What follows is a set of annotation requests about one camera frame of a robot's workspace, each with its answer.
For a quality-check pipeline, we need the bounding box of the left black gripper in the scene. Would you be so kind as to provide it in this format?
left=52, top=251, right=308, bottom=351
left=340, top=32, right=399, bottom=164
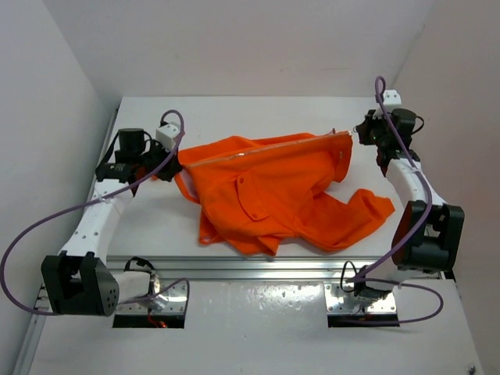
left=135, top=138, right=180, bottom=181

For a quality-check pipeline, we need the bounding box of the orange zip jacket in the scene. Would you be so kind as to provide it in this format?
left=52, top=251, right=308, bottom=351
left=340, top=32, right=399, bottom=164
left=174, top=131, right=395, bottom=255

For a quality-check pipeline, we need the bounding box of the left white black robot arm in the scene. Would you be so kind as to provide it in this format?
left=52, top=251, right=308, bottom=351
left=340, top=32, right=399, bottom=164
left=41, top=122, right=182, bottom=316

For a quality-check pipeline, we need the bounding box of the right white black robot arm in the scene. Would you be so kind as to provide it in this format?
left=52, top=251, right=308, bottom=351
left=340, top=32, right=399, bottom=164
left=353, top=109, right=465, bottom=301

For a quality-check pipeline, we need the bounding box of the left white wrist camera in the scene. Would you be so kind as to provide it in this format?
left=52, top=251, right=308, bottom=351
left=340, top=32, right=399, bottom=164
left=155, top=123, right=180, bottom=152

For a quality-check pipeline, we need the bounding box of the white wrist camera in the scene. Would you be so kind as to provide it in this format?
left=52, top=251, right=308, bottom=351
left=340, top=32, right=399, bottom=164
left=373, top=89, right=402, bottom=118
left=155, top=123, right=180, bottom=152

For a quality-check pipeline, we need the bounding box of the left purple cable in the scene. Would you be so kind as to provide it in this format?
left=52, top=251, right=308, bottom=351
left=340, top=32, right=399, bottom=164
left=0, top=109, right=191, bottom=316

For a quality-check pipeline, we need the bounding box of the purple cable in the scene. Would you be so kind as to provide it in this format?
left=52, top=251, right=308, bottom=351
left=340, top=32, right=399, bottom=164
left=343, top=75, right=445, bottom=326
left=0, top=109, right=191, bottom=316

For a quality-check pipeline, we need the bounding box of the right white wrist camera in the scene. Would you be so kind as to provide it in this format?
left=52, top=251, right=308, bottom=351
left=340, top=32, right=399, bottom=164
left=373, top=89, right=402, bottom=118

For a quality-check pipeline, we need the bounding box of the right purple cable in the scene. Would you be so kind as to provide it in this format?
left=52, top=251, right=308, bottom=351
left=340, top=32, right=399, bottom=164
left=343, top=75, right=445, bottom=326

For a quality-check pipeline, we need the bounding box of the aluminium rail frame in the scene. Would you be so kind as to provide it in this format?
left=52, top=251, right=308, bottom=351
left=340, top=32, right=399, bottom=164
left=11, top=102, right=445, bottom=375

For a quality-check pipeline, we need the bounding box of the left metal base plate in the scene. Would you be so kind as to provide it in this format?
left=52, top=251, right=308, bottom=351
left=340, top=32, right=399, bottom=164
left=116, top=278, right=191, bottom=315

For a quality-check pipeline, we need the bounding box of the metal base plate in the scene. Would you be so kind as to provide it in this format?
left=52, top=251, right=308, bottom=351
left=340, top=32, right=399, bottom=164
left=116, top=278, right=191, bottom=315
left=323, top=282, right=397, bottom=316

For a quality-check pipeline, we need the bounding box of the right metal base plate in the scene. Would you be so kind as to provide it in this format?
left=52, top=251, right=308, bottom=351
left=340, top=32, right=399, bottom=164
left=323, top=282, right=397, bottom=316

